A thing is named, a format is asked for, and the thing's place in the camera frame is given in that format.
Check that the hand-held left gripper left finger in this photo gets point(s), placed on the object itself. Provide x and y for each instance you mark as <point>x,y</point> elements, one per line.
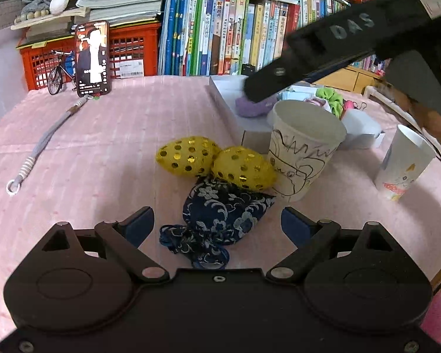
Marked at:
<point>141,224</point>

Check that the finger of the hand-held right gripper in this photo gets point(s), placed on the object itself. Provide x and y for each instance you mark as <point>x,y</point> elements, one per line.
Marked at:
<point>261,88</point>

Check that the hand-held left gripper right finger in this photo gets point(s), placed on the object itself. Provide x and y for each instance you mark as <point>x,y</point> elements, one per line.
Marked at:
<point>294,224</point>

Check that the purple soft toy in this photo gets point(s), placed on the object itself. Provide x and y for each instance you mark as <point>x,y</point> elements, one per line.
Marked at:
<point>251,108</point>

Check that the white cardboard box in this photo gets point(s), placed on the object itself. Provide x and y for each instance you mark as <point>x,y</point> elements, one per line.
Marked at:
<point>224,95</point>

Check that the green scrunchie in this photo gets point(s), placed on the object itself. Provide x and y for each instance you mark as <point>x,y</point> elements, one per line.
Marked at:
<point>330,97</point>

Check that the blue floral fabric pouch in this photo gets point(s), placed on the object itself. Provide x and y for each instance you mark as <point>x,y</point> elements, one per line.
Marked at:
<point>220,213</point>

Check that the person's right hand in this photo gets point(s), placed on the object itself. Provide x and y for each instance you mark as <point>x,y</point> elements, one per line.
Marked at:
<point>437,127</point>

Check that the small black object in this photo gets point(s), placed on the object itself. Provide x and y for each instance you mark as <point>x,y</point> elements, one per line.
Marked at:
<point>248,70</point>

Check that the wooden drawer unit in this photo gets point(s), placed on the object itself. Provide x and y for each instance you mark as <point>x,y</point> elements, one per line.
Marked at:
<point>352,79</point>

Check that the row of large picture books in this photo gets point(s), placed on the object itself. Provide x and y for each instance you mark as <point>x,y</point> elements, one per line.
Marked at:
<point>224,33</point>

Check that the paper cup with line drawing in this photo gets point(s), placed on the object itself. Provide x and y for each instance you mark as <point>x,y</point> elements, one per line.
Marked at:
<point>301,154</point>

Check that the black binder clip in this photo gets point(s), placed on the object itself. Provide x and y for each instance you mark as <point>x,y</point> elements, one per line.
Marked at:
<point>362,106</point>

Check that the yellow sequin pouch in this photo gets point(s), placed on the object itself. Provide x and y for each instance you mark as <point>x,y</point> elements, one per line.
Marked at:
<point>187,154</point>
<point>242,169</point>

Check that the pink tablecloth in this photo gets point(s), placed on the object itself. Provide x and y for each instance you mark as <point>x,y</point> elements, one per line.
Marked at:
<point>95,154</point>

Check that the paper cup with cat drawing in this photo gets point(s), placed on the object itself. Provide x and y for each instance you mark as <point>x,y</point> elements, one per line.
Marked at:
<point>404,161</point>

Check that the red plastic crate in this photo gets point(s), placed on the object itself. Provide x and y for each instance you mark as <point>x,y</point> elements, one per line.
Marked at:
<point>132,44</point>

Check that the stack of flat-lying books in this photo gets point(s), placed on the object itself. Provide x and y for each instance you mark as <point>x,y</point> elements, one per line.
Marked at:
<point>121,0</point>

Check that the smartphone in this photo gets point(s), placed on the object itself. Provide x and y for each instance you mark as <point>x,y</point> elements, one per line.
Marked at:
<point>93,59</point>

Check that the miniature bicycle model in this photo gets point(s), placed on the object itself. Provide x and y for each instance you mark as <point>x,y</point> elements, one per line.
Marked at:
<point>57,75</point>

